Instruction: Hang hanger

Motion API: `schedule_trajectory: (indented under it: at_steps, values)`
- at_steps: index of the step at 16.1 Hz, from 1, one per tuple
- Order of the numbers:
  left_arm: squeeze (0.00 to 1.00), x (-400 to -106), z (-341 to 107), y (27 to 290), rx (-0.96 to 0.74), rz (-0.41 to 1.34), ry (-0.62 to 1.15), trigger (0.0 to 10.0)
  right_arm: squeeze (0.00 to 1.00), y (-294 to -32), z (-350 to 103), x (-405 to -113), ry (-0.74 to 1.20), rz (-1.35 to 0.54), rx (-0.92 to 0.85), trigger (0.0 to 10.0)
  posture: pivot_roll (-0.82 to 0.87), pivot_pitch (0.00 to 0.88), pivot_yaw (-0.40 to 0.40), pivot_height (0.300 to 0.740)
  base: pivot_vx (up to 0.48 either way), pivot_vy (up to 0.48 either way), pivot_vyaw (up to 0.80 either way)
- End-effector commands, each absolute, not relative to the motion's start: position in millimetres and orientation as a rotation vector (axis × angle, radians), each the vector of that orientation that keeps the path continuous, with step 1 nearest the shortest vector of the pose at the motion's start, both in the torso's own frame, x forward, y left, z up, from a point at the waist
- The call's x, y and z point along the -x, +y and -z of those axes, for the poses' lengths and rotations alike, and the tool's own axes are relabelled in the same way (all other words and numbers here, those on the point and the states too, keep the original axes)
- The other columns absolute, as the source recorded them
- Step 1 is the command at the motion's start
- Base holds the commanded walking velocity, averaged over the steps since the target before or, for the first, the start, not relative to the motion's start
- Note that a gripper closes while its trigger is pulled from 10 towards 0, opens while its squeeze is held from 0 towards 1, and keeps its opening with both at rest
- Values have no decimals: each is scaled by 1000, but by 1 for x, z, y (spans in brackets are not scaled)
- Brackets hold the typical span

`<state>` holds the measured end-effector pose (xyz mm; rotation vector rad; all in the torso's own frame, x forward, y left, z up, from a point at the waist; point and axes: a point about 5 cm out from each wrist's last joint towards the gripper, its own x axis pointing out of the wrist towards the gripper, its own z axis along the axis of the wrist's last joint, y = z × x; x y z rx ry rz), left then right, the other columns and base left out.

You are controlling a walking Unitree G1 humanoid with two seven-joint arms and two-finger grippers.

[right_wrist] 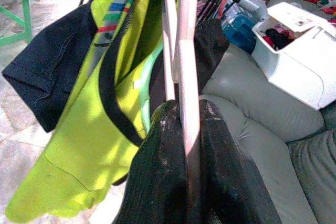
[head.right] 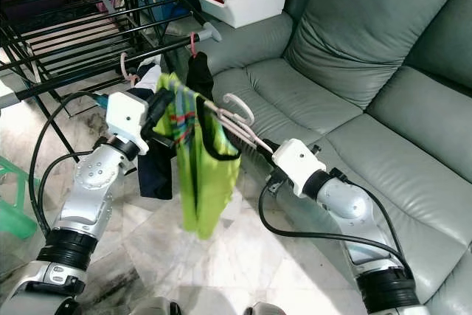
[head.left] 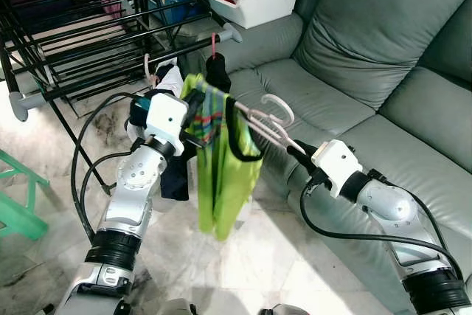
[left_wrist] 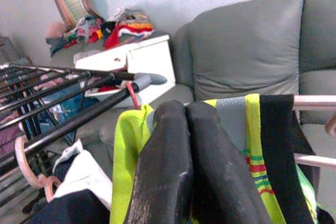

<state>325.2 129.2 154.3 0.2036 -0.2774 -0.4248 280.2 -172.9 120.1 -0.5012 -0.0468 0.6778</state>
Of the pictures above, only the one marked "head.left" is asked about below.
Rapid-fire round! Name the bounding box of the green plastic stool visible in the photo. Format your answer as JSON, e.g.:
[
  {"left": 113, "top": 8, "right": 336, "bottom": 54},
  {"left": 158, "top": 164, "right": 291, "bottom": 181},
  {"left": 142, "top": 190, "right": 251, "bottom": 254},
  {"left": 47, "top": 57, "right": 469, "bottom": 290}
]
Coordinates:
[{"left": 0, "top": 148, "right": 52, "bottom": 243}]

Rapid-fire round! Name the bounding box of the pale pink plastic hanger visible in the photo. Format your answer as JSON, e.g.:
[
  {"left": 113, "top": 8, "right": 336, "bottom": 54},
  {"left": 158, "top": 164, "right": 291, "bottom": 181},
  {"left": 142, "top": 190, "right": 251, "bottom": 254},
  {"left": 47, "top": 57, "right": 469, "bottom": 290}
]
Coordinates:
[
  {"left": 142, "top": 52, "right": 161, "bottom": 89},
  {"left": 234, "top": 93, "right": 311, "bottom": 156}
]

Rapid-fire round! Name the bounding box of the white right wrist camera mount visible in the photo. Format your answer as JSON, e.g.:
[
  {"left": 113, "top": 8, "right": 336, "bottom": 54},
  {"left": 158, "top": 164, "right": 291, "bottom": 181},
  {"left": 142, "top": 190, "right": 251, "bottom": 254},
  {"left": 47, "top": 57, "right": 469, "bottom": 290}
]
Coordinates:
[{"left": 309, "top": 139, "right": 364, "bottom": 200}]

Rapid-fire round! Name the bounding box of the white hanging garment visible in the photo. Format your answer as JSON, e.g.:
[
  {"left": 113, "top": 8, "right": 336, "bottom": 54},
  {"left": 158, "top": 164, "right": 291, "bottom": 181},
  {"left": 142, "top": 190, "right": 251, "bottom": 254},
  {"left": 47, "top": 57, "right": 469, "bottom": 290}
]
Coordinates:
[{"left": 154, "top": 66, "right": 186, "bottom": 99}]

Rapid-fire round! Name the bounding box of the grey robot leg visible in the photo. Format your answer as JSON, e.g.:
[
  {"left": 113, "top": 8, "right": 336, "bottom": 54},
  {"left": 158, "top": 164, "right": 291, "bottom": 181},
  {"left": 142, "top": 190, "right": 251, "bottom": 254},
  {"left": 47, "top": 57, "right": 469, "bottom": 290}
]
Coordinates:
[
  {"left": 159, "top": 299, "right": 201, "bottom": 315},
  {"left": 258, "top": 304, "right": 311, "bottom": 315}
]

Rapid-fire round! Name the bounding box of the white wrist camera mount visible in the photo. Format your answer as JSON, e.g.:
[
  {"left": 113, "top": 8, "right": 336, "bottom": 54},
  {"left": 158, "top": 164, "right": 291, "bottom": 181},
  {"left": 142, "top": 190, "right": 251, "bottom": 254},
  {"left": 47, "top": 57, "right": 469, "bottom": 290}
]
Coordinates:
[
  {"left": 143, "top": 91, "right": 190, "bottom": 147},
  {"left": 309, "top": 139, "right": 364, "bottom": 200}
]

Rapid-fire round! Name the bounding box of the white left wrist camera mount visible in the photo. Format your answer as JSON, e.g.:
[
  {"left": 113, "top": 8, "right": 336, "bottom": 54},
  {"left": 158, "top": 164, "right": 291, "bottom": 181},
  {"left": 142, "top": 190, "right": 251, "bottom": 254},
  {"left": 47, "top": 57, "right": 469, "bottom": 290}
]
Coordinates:
[{"left": 143, "top": 91, "right": 190, "bottom": 147}]

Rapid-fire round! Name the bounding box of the grey right robot leg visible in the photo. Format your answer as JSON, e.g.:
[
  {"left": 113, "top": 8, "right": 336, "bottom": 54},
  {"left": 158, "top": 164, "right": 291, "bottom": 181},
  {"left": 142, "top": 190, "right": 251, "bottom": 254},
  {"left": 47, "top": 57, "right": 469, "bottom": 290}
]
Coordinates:
[{"left": 258, "top": 304, "right": 311, "bottom": 315}]

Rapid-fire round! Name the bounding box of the lime green shirt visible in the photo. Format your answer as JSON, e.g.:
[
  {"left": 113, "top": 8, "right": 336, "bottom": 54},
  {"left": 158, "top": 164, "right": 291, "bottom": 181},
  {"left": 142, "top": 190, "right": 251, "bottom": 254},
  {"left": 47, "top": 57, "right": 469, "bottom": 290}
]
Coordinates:
[{"left": 180, "top": 72, "right": 266, "bottom": 241}]

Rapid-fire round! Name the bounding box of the navy hanging garment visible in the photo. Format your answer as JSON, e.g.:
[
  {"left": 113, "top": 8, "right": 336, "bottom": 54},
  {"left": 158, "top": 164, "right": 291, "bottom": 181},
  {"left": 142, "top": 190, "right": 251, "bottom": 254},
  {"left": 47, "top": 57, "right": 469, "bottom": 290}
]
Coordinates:
[{"left": 128, "top": 93, "right": 195, "bottom": 202}]

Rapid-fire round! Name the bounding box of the grey left robot leg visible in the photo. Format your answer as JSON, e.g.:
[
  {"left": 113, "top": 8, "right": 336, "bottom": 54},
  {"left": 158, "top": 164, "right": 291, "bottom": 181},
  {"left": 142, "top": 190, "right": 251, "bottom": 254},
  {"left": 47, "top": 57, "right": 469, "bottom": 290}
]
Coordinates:
[{"left": 159, "top": 299, "right": 201, "bottom": 315}]

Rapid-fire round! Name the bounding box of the black metal drying rack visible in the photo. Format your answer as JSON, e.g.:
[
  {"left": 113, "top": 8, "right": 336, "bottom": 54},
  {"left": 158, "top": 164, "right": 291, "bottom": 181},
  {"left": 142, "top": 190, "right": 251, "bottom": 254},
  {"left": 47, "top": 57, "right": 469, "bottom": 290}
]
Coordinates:
[{"left": 0, "top": 0, "right": 245, "bottom": 184}]

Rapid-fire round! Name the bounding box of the red hanger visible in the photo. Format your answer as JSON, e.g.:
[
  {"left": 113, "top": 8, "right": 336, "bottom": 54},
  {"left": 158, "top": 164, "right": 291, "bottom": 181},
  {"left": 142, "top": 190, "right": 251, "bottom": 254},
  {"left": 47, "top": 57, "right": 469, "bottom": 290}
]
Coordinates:
[{"left": 209, "top": 32, "right": 221, "bottom": 60}]

